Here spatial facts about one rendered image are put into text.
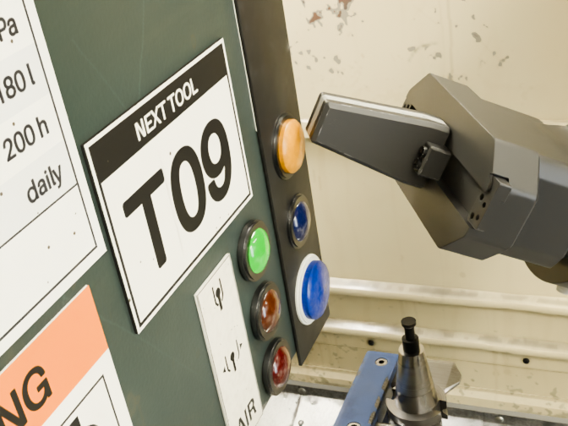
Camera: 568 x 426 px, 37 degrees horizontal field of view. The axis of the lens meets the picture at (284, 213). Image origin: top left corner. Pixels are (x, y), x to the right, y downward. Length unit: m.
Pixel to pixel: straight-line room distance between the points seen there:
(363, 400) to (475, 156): 0.58
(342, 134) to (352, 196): 0.87
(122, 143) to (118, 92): 0.02
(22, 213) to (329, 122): 0.18
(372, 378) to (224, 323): 0.61
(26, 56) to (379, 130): 0.19
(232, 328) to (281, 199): 0.07
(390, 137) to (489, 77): 0.74
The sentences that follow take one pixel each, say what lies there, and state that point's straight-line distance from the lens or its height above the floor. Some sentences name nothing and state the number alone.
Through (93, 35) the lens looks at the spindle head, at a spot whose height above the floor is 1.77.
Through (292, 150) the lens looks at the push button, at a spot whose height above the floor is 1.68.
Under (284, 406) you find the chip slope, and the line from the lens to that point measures 1.51.
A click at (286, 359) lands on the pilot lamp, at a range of 0.39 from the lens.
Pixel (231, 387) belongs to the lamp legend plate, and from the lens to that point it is 0.36.
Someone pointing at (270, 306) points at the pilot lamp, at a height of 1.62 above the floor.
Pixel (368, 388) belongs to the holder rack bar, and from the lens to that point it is 0.93.
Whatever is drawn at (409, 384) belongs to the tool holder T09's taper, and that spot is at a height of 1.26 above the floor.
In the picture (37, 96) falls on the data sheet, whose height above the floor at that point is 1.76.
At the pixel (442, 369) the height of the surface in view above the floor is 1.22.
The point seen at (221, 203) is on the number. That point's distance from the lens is 0.33.
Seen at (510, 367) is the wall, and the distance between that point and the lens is 1.36.
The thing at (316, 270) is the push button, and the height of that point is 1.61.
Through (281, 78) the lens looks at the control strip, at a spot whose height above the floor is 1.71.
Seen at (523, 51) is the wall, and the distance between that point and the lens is 1.10.
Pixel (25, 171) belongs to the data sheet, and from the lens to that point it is 0.24.
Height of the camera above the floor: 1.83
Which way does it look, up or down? 28 degrees down
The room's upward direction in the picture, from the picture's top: 10 degrees counter-clockwise
